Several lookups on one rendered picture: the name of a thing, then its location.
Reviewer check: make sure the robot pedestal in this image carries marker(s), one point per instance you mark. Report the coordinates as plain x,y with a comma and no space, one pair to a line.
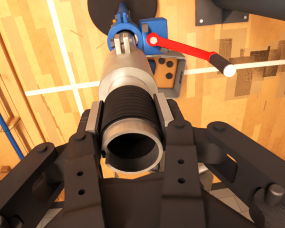
211,14

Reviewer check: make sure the blue pole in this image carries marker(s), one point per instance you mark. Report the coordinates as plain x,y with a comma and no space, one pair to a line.
4,125

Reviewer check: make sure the grey rail tray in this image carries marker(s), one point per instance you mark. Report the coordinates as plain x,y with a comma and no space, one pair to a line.
180,75

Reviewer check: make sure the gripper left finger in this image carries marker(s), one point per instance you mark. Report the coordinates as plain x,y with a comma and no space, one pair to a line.
81,166

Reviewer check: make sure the blue clamp collar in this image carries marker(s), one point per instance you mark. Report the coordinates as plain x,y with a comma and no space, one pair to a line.
111,35

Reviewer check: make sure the wooden gym bench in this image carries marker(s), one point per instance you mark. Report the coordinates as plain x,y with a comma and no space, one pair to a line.
4,71

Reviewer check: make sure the blue winder box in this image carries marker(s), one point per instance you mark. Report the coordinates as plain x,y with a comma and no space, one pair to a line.
156,26

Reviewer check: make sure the silver forked bracket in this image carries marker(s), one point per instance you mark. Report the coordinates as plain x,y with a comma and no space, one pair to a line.
123,43

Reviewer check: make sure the black round post base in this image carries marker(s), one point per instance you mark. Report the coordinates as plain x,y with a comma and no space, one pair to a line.
99,11

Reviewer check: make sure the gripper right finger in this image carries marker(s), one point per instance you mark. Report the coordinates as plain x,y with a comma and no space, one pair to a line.
181,147

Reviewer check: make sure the silver tube black grip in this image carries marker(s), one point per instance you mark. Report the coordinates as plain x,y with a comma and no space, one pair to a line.
128,68

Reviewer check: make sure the blue cam lever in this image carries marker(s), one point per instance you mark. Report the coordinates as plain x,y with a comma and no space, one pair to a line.
121,11

